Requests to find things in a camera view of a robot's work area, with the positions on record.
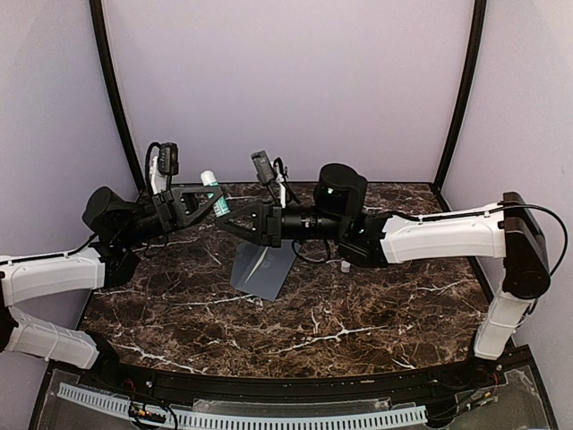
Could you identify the black frame post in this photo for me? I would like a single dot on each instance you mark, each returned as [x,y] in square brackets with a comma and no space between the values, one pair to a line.
[113,93]
[464,91]

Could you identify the right black frame post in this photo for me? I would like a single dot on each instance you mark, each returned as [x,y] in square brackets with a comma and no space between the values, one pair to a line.
[464,91]

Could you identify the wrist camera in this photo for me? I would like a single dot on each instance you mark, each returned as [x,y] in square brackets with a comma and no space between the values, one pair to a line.
[168,164]
[265,171]

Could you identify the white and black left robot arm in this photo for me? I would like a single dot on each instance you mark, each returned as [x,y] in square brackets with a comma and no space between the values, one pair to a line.
[106,260]

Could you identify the grey paper envelope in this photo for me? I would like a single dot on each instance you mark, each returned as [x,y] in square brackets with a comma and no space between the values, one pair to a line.
[261,271]

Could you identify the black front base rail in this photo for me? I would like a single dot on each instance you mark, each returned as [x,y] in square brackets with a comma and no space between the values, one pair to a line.
[437,384]

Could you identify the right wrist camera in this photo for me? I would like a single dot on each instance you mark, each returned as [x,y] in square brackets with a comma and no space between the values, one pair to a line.
[265,171]

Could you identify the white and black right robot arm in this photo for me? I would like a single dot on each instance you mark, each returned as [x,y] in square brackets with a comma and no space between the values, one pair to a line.
[505,229]

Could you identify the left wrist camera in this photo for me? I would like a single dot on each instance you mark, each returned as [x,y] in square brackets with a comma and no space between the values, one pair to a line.
[168,164]

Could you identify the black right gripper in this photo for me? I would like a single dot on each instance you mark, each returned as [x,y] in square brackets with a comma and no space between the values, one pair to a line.
[260,233]

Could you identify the white slotted cable duct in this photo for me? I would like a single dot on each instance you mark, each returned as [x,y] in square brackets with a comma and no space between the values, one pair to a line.
[219,414]

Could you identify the left black frame post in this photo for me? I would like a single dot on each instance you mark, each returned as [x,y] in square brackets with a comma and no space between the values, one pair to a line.
[113,93]

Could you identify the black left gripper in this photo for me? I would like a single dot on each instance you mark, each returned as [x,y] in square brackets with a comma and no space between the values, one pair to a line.
[173,207]

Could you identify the white glue stick cap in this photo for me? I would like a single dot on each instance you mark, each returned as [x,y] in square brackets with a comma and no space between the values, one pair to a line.
[345,267]

